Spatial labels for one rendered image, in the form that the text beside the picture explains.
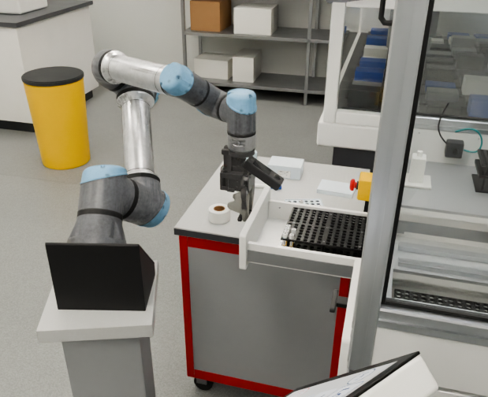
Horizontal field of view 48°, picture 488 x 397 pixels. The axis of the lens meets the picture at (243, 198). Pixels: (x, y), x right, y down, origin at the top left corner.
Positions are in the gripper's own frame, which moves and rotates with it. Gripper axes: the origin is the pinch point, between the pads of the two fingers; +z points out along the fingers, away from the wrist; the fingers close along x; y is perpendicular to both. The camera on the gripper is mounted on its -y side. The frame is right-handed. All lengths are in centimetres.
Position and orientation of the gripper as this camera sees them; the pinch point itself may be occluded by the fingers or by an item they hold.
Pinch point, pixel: (248, 214)
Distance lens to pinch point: 152.7
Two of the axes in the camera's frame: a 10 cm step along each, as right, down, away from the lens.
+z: 0.0, 8.8, 4.7
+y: -9.6, -1.3, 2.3
